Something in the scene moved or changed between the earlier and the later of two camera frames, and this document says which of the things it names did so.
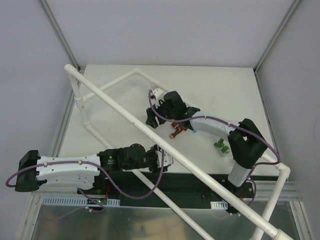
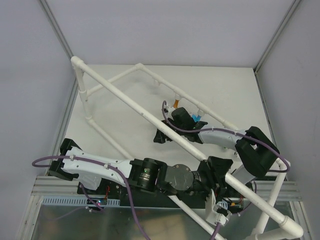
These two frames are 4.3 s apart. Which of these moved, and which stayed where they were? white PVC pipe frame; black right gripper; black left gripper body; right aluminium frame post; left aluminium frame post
Moved: black right gripper; white PVC pipe frame; black left gripper body
Stayed: right aluminium frame post; left aluminium frame post
